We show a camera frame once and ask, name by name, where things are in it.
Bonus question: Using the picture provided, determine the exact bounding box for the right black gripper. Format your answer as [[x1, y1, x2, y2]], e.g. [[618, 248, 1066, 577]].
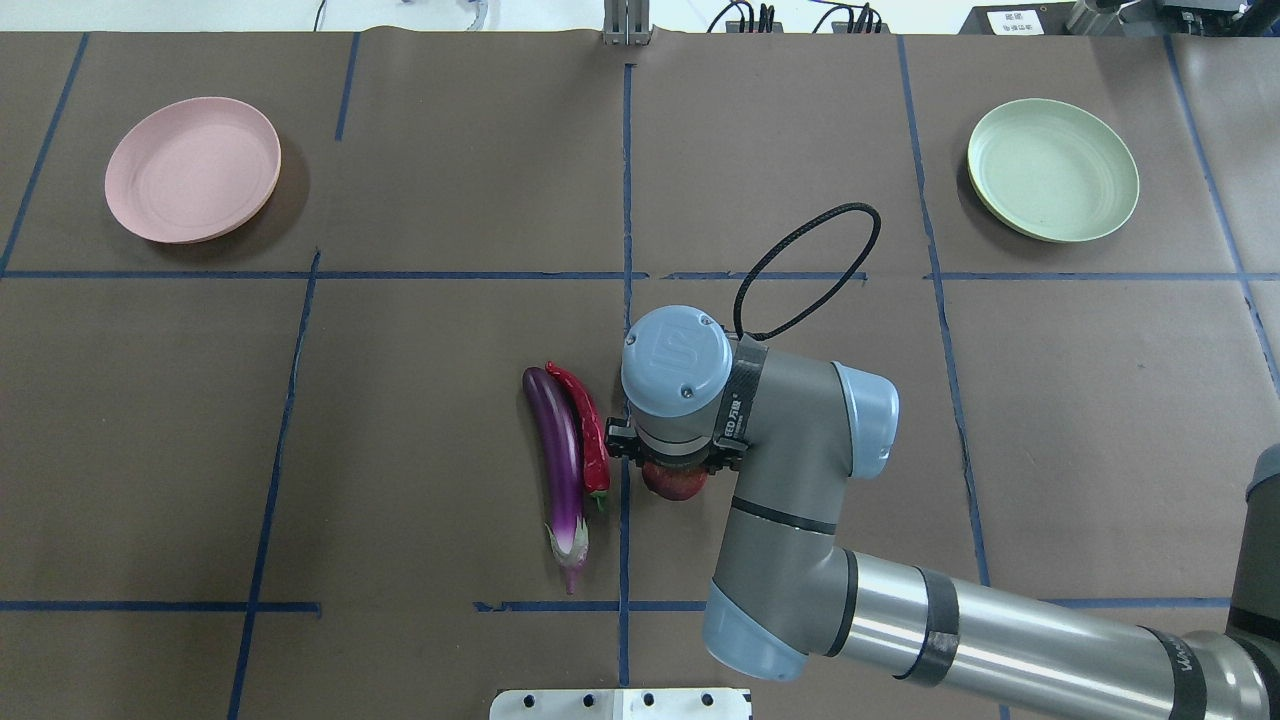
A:
[[605, 420, 746, 475]]

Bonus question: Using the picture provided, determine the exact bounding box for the red yellow pomegranate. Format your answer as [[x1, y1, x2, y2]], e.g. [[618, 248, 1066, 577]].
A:
[[641, 462, 709, 502]]

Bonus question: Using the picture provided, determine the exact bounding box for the red chili pepper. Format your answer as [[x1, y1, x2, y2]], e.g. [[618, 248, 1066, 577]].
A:
[[544, 361, 611, 512]]

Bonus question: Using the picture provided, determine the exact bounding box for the purple eggplant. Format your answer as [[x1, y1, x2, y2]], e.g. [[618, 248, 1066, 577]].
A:
[[522, 366, 590, 596]]

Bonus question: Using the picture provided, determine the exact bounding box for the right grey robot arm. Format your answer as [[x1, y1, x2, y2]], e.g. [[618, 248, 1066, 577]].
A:
[[607, 305, 1277, 719]]

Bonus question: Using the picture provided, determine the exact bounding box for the green plate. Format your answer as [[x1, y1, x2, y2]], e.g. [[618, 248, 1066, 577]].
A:
[[965, 97, 1140, 243]]

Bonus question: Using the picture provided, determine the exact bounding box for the white label sign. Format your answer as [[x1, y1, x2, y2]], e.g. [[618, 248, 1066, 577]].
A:
[[986, 8, 1044, 36]]

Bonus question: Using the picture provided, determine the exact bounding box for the pink plate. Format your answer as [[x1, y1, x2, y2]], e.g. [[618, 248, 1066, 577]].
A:
[[102, 96, 283, 245]]

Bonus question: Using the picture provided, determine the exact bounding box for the black looped cable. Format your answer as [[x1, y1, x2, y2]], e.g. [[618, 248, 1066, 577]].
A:
[[733, 202, 883, 342]]

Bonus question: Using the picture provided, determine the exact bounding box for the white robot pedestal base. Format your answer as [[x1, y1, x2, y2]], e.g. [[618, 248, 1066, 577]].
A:
[[489, 687, 755, 719]]

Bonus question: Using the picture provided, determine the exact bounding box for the aluminium frame post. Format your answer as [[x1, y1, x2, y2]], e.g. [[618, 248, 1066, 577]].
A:
[[602, 0, 653, 47]]

